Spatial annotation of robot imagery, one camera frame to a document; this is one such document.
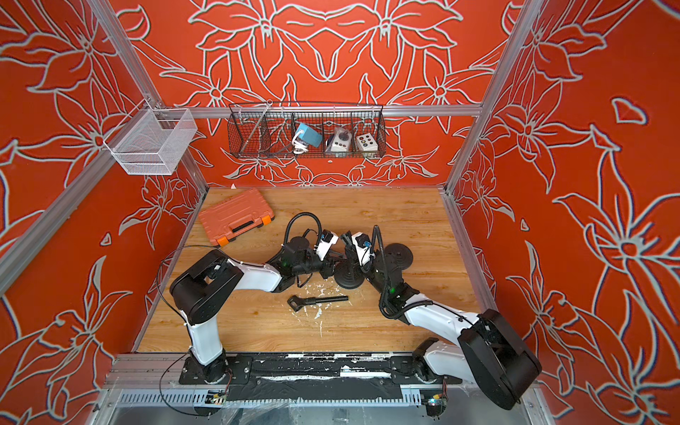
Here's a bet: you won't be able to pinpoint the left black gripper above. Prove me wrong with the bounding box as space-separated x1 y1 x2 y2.
292 250 348 281

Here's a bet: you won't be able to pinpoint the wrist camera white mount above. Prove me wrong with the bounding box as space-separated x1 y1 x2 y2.
352 232 373 267
315 229 339 260

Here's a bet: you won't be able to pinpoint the orange plastic tool case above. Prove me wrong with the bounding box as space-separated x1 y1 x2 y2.
198 189 276 247

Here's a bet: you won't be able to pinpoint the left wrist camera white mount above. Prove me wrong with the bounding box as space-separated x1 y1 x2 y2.
315 229 339 260

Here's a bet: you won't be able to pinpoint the black round stand base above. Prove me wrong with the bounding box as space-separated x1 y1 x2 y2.
334 262 365 290

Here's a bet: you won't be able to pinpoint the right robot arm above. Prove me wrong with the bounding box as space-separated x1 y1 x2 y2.
350 227 542 410

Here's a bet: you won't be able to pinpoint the teal box in basket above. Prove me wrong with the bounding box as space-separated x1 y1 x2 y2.
293 123 323 147

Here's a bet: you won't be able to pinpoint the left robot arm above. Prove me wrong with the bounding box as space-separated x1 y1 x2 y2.
170 212 338 384

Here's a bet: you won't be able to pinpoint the black mic clip pole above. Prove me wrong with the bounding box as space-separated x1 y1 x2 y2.
340 231 358 269
287 295 349 312

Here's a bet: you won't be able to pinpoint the white button box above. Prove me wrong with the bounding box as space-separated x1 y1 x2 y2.
354 134 379 157

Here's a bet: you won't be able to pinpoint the black wire wall basket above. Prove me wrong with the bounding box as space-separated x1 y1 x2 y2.
227 102 386 159

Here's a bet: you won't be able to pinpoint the clear plastic wall bin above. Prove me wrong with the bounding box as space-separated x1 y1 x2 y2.
104 109 198 176

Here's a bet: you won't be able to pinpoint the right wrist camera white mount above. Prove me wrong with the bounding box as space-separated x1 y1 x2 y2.
352 232 373 267

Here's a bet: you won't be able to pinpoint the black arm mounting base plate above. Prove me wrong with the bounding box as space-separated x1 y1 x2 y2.
179 353 461 405

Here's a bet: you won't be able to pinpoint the white device black knobs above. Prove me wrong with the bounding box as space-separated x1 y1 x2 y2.
326 127 352 153

